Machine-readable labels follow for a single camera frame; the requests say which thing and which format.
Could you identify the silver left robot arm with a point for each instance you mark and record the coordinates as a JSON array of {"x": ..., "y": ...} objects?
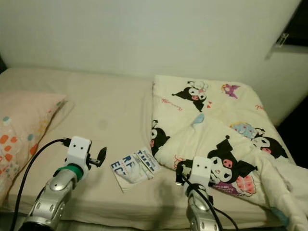
[{"x": 55, "y": 197}]

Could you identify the pink pillow with coloured spots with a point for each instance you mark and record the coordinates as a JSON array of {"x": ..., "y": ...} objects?
[{"x": 24, "y": 120}]

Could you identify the metal window latch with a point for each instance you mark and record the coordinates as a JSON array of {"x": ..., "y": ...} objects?
[{"x": 281, "y": 40}]

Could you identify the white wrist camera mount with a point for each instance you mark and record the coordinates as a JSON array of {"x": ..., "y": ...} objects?
[
  {"x": 79, "y": 150},
  {"x": 202, "y": 170}
]

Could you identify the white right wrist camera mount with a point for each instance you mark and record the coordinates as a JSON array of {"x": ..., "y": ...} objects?
[{"x": 202, "y": 170}]

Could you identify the cream cartoon print blanket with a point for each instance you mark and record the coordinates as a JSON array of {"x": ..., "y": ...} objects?
[{"x": 216, "y": 137}]

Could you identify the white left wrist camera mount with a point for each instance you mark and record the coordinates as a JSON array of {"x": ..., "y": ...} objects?
[{"x": 79, "y": 150}]

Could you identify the white book with blue letters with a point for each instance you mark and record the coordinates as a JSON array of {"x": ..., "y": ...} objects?
[{"x": 149, "y": 161}]

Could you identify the bed with beige sheet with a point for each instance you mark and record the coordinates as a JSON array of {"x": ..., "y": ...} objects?
[{"x": 110, "y": 106}]

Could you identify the dark teal headboard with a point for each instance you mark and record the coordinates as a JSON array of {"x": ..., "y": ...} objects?
[{"x": 2, "y": 63}]

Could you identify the white printed packaging sleeve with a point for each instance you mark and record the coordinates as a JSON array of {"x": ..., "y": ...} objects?
[{"x": 134, "y": 176}]

